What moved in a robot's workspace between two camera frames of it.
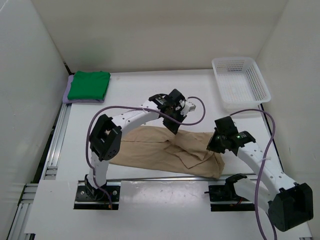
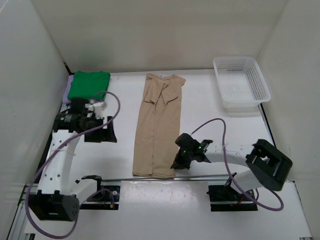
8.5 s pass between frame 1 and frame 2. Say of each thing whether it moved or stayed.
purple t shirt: stayed
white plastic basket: stayed
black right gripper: moved
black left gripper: moved
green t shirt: stayed
